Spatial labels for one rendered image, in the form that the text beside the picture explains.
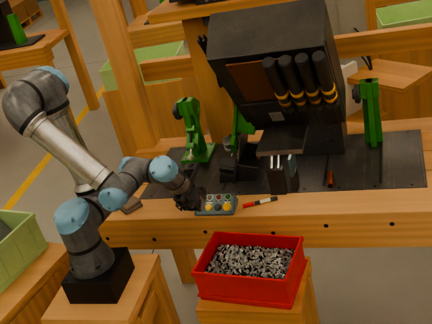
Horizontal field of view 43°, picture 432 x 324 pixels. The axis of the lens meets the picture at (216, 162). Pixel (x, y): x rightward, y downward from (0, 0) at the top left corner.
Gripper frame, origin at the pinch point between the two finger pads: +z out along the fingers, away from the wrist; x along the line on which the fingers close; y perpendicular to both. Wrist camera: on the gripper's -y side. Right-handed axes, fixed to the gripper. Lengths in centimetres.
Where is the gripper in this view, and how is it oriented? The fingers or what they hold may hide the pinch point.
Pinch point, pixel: (201, 199)
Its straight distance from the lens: 195.6
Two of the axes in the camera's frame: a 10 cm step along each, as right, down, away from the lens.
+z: 3.2, 4.0, 8.6
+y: -0.8, 9.1, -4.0
